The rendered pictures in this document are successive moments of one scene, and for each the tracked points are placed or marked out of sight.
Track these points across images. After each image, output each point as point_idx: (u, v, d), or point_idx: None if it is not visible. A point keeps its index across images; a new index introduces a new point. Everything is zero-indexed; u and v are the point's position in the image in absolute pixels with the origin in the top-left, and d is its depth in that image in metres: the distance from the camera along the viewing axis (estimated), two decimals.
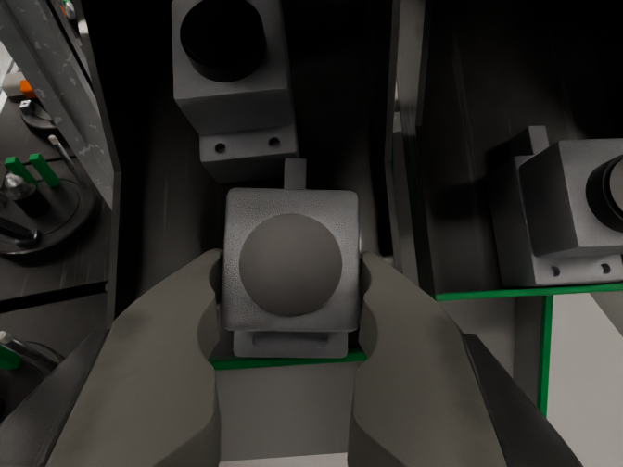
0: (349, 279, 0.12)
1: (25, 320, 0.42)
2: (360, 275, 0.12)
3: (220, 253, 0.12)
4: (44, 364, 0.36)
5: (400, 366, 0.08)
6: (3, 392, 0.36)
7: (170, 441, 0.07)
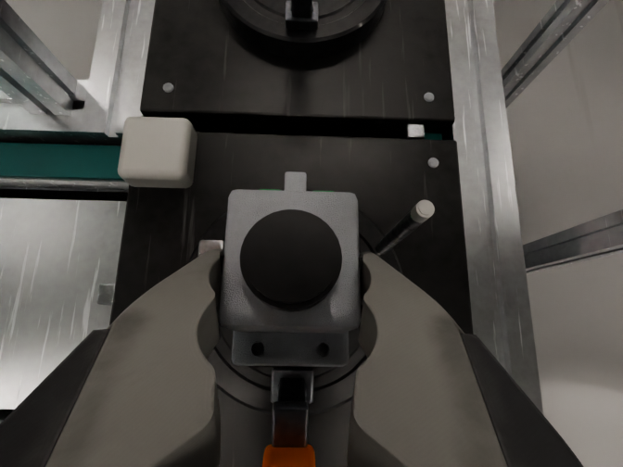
0: (349, 276, 0.12)
1: (301, 155, 0.28)
2: (360, 275, 0.12)
3: (220, 253, 0.12)
4: (380, 245, 0.23)
5: (400, 366, 0.08)
6: None
7: (170, 441, 0.07)
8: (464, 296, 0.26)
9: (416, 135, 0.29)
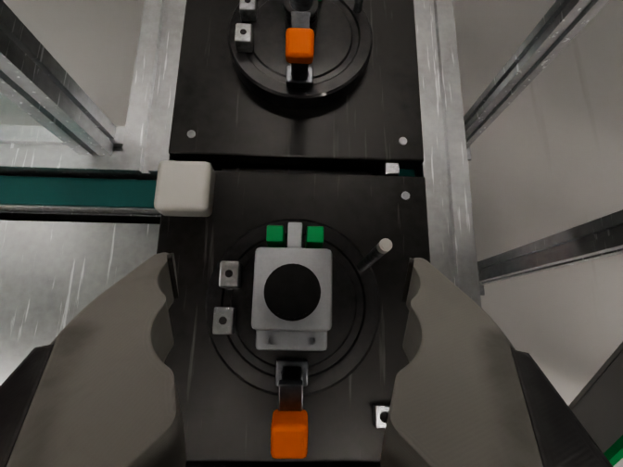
0: (325, 300, 0.20)
1: (299, 189, 0.34)
2: (409, 281, 0.12)
3: (167, 256, 0.12)
4: (360, 264, 0.29)
5: (442, 375, 0.08)
6: None
7: (133, 448, 0.06)
8: None
9: (392, 172, 0.35)
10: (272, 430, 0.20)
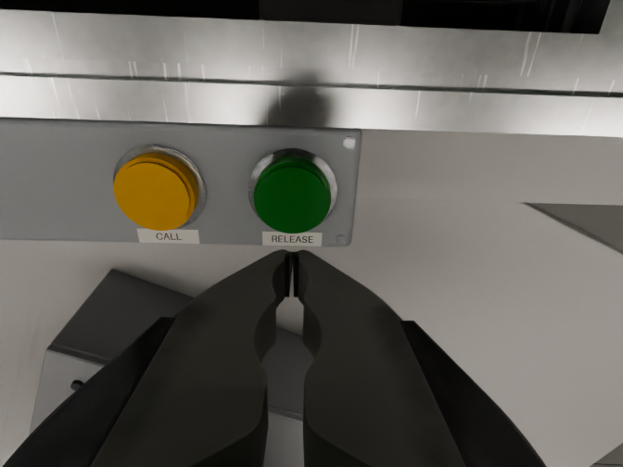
0: None
1: None
2: (298, 275, 0.12)
3: (285, 255, 0.12)
4: None
5: (347, 362, 0.08)
6: None
7: (216, 440, 0.07)
8: None
9: None
10: None
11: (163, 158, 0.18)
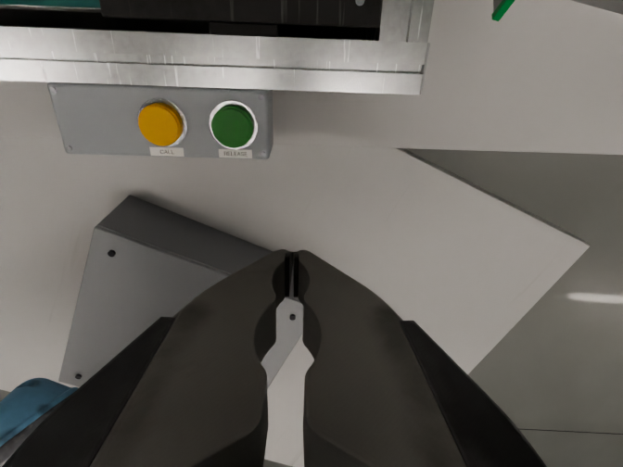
0: None
1: None
2: (298, 275, 0.12)
3: (285, 255, 0.12)
4: None
5: (347, 362, 0.08)
6: None
7: (216, 440, 0.07)
8: None
9: None
10: None
11: (164, 105, 0.36)
